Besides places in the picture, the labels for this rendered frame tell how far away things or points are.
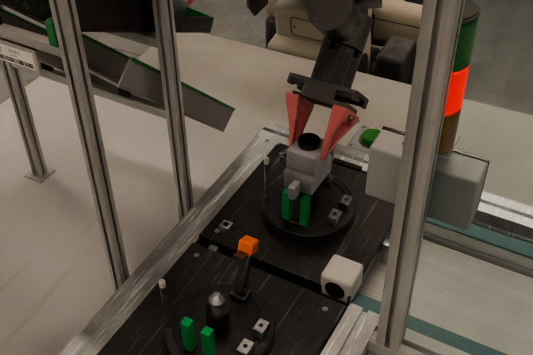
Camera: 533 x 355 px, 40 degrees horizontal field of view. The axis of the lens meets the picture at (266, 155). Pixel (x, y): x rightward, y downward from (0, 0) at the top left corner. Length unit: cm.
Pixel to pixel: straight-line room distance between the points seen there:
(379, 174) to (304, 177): 20
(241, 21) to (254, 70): 195
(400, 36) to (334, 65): 104
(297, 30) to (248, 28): 169
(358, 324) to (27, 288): 52
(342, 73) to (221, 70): 66
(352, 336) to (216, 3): 289
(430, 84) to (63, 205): 80
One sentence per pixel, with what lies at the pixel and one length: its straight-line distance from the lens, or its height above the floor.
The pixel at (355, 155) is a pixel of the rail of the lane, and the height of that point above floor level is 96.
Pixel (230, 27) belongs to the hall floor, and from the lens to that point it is 350.
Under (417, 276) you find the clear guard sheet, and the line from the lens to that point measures 86.
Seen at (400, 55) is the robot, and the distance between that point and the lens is 189.
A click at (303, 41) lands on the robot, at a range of 181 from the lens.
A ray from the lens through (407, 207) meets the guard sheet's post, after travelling 79.
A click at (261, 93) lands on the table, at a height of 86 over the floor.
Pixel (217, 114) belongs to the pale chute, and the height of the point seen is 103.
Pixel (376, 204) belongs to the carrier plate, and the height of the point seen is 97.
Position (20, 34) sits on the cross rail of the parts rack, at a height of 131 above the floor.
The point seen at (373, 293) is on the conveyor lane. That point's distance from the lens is 107.
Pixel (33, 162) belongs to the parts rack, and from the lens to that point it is 137.
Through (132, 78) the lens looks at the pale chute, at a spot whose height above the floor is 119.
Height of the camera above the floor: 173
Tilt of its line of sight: 40 degrees down
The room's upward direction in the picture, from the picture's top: 1 degrees counter-clockwise
